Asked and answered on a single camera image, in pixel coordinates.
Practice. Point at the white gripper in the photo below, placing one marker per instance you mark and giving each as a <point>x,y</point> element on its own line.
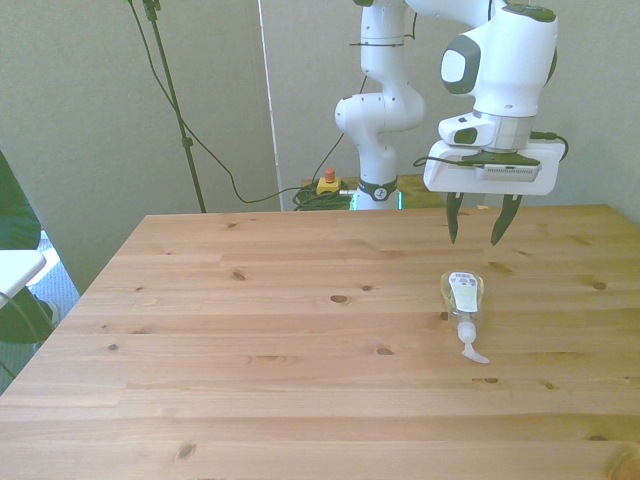
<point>490,186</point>

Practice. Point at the clear sanitizer pump bottle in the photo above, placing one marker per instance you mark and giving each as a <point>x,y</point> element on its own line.
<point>462,297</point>

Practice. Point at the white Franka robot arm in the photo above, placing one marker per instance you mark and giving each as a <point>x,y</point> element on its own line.
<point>505,60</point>

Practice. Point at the yellow emergency stop button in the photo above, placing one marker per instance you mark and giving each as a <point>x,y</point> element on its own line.
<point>328,185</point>

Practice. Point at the white chair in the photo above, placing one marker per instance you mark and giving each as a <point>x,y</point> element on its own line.
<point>17,270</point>

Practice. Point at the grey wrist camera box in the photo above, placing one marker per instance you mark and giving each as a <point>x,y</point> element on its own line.
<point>510,171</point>

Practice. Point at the white wall divider strip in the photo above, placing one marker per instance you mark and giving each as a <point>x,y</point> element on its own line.
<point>270,100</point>

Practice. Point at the black camera stand pole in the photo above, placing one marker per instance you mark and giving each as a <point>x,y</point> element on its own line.
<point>172,95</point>

